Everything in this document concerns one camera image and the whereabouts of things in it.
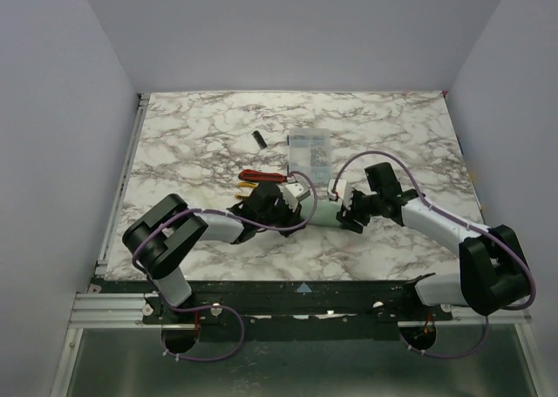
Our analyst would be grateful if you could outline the yellow handled pliers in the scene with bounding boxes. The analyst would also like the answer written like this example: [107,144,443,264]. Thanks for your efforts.
[235,181,258,201]

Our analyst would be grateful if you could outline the mint green umbrella case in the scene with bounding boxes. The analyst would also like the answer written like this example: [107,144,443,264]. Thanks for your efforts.
[300,197,342,229]

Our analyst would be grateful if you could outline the clear plastic screw box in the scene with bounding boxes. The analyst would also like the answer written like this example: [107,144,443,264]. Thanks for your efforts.
[287,127,331,188]

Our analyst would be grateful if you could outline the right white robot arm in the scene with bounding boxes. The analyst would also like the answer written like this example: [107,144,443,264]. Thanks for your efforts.
[328,162,533,316]

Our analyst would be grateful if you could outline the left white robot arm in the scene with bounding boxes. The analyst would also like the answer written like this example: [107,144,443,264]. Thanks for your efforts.
[122,182,310,307]

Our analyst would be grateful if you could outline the red black utility knife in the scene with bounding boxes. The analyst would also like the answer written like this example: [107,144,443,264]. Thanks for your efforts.
[238,169,288,184]

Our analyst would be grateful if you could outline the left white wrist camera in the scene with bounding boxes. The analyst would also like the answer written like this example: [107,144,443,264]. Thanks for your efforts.
[280,182,310,211]

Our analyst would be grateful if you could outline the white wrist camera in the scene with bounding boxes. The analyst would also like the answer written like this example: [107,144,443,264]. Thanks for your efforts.
[280,182,310,211]
[327,179,355,209]

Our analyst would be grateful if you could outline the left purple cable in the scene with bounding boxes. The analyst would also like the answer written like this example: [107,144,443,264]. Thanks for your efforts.
[131,170,318,362]

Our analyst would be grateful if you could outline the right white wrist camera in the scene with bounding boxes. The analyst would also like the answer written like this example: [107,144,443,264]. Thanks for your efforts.
[327,179,355,209]

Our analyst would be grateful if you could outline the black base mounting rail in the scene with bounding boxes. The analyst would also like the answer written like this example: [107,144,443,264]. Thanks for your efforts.
[90,277,453,342]

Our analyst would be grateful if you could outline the aluminium extrusion frame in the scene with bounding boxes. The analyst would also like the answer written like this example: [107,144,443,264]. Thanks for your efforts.
[69,293,146,329]

